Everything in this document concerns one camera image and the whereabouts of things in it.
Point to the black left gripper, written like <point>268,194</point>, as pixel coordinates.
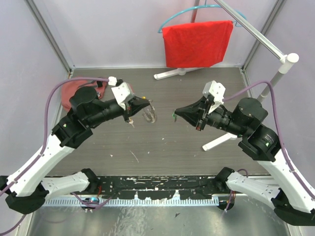
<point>130,109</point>

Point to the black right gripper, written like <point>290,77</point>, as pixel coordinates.
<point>195,113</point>

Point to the large keyring with yellow grip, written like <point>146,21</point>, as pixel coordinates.
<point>149,114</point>

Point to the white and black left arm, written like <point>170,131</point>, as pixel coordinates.
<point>27,189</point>

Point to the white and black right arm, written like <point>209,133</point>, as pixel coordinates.
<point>290,201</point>

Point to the key with yellow tag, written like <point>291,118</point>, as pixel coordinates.
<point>131,122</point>

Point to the crumpled dusty red garment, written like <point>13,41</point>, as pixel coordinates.
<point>68,90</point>

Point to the red cloth on hanger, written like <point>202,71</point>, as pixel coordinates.
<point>202,44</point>

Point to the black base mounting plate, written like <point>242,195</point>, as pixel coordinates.
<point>188,187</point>

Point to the white garment rack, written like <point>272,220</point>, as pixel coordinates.
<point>287,61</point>

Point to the teal clothes hanger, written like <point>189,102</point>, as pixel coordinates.
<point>202,13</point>

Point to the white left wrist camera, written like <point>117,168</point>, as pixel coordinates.
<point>121,90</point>

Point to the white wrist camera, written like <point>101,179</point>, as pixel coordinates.
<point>214,92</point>
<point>121,90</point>

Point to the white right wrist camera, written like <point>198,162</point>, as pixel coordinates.
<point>214,92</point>

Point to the slotted grey cable duct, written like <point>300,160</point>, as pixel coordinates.
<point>72,202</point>

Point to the aluminium frame post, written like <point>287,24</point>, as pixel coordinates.
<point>41,15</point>

